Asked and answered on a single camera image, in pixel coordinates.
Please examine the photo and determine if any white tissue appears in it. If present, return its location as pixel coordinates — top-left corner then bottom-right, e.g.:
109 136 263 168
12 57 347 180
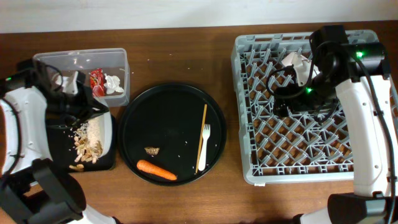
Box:
104 73 124 95

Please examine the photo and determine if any white plastic fork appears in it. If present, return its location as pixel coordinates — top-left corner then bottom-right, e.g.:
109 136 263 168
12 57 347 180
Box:
198 124 211 171

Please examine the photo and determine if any black rectangular waste tray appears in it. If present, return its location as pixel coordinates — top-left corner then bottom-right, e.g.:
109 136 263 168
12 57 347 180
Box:
46 116 117 172

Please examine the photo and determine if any grey dishwasher rack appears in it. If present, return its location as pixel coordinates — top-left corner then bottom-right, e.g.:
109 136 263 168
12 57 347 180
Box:
231 29 398 187

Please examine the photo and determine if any orange carrot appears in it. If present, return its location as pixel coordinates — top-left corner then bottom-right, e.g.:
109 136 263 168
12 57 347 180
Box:
137 160 177 180

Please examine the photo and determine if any pile of rice and nutshells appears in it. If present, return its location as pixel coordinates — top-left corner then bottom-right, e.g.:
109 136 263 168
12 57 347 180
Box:
69 117 103 172

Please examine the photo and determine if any clear plastic waste bin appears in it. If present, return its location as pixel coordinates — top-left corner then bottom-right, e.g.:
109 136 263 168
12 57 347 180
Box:
34 48 131 108

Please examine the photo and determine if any round black serving tray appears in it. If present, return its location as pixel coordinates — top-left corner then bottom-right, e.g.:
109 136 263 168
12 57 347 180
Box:
118 83 227 186

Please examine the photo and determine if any wooden chopstick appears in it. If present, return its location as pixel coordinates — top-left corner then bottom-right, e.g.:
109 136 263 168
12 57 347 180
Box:
195 104 207 174

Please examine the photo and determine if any red Apollo snack wrapper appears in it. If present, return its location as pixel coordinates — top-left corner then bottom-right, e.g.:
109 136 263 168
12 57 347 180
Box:
89 68 105 97

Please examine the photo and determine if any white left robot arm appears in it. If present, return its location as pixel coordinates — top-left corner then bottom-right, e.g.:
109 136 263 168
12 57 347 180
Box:
1 59 118 224

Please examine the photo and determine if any brown walnut shell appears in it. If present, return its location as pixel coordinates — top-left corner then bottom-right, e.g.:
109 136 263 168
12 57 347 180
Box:
144 147 160 156

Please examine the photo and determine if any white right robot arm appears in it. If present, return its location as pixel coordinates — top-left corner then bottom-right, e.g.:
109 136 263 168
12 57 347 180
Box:
269 25 397 223

